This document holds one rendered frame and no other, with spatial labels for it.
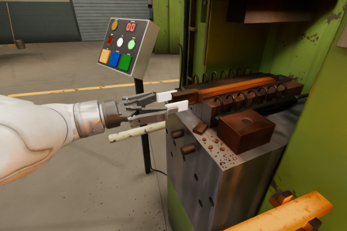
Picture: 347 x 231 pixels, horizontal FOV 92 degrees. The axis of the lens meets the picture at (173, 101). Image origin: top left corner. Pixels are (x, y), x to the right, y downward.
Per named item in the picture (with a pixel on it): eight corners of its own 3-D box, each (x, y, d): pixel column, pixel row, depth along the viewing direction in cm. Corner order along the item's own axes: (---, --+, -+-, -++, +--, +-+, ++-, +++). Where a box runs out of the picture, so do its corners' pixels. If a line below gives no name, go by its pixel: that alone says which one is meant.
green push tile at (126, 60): (126, 71, 82) (131, 56, 81) (118, 68, 86) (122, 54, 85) (129, 72, 83) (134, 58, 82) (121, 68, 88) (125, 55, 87)
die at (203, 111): (209, 128, 53) (211, 105, 48) (180, 100, 69) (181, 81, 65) (297, 102, 67) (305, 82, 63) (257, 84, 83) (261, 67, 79)
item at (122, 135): (110, 146, 91) (108, 138, 88) (109, 139, 95) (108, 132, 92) (183, 126, 106) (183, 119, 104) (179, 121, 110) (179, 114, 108)
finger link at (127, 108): (125, 105, 45) (124, 108, 44) (167, 104, 46) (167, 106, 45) (127, 117, 47) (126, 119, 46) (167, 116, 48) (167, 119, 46)
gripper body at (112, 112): (104, 118, 50) (136, 112, 53) (107, 136, 43) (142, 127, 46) (99, 96, 46) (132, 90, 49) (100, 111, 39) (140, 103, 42)
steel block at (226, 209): (205, 254, 60) (223, 170, 39) (166, 171, 91) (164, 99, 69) (305, 194, 80) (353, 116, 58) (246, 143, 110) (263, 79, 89)
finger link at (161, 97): (157, 102, 54) (156, 101, 54) (177, 98, 56) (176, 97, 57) (156, 94, 52) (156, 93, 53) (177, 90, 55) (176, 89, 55)
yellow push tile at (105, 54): (105, 63, 93) (109, 50, 92) (98, 61, 98) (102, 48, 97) (108, 64, 95) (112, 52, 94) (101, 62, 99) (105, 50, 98)
